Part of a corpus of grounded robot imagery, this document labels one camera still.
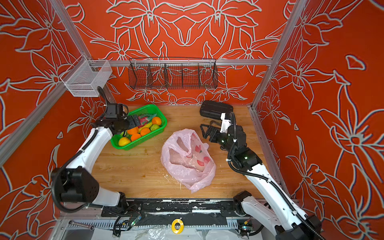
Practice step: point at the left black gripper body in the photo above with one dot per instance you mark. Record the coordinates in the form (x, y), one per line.
(129, 123)

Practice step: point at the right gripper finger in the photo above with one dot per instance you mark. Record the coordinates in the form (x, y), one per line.
(208, 134)
(205, 127)

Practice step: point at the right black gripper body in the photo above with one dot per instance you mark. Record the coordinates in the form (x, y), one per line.
(224, 139)

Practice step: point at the yellow orange mango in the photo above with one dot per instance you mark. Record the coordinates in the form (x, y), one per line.
(124, 141)

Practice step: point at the orange fruit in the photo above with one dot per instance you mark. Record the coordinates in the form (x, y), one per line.
(157, 121)
(133, 131)
(145, 131)
(135, 137)

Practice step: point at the pink dragon fruit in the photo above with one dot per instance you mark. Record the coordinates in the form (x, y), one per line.
(146, 118)

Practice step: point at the pink plastic bag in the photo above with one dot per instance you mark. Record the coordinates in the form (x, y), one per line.
(187, 160)

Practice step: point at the green fruit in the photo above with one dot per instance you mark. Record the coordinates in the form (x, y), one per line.
(154, 127)

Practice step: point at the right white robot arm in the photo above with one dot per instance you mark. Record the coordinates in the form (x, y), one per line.
(282, 217)

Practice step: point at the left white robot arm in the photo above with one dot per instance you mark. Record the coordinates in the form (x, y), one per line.
(73, 186)

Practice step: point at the black plastic case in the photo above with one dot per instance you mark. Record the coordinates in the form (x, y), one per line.
(214, 110)

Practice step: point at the yellow banana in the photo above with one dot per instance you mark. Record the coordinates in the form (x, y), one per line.
(148, 125)

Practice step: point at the green plastic basket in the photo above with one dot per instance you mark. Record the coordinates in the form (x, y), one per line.
(148, 109)

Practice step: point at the yellow tape roll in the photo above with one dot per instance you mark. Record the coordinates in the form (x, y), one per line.
(177, 226)

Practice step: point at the white mesh wall basket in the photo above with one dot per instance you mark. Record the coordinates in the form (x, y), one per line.
(83, 80)

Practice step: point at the black wire wall basket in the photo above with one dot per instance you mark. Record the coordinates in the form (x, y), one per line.
(173, 74)

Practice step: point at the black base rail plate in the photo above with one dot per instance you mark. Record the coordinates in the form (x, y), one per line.
(223, 207)

